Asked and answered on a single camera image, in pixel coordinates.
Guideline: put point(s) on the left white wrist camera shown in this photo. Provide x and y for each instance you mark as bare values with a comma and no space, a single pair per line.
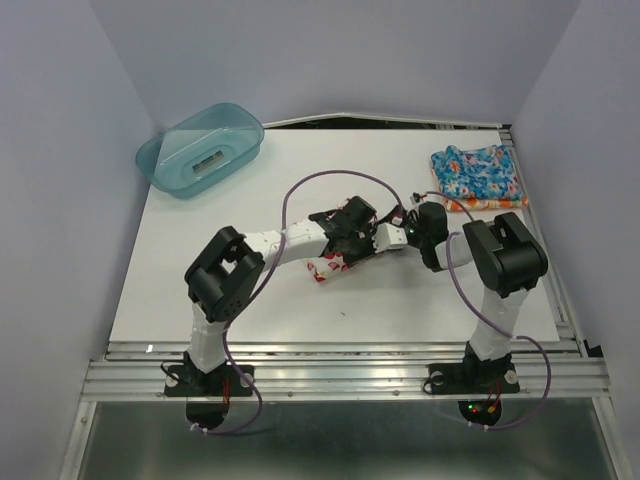
389,237

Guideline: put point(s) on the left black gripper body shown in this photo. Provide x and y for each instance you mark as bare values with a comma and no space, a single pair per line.
360,245

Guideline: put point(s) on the blue floral skirt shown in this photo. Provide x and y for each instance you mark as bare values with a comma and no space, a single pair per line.
487,173

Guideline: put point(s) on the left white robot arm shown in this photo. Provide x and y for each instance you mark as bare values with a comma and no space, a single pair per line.
222,280

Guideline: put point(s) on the orange floral folded skirt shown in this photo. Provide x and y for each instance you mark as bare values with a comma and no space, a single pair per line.
472,204

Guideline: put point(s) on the aluminium right side rail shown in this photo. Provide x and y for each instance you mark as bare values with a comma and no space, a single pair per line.
568,326

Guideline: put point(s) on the red poppy white skirt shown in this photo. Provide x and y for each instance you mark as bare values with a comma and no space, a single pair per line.
330,267

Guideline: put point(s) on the aluminium front rail frame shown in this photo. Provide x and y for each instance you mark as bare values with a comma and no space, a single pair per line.
129,372

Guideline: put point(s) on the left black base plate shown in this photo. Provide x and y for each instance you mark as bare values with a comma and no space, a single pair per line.
220,385

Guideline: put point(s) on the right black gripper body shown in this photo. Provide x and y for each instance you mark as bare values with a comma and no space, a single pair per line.
414,236

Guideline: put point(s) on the teal plastic bin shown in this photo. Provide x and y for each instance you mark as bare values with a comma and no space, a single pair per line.
201,151

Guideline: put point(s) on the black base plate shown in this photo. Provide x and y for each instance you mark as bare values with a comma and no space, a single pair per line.
220,385
446,379

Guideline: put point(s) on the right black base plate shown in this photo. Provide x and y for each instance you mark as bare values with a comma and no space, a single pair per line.
446,379

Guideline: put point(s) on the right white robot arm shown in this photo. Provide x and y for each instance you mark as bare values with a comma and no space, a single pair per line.
509,262

